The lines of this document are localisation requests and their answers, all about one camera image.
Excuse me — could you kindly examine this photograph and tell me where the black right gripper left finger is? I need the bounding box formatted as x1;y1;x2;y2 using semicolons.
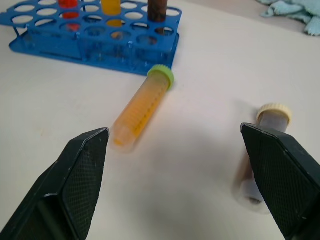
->
0;127;111;240

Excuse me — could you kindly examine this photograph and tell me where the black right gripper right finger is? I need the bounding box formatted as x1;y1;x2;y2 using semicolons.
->
240;122;320;240

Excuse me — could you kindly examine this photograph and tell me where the brown tube cream cap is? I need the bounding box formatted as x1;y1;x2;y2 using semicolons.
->
232;102;294;216

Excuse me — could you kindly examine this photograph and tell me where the orange tube green cap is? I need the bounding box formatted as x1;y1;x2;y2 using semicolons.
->
111;64;175;154

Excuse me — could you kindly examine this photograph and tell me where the blue test tube rack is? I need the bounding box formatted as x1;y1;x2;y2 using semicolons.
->
0;0;183;77

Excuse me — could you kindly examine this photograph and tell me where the red tube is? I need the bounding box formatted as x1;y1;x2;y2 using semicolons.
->
58;0;81;34

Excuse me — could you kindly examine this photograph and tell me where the yellow tube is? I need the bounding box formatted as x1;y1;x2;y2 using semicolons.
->
100;0;124;28

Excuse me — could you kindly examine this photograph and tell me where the dark brown tube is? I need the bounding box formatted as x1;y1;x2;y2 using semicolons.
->
146;0;168;36

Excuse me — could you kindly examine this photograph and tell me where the light blue cloth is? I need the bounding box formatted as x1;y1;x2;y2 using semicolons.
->
252;0;320;37

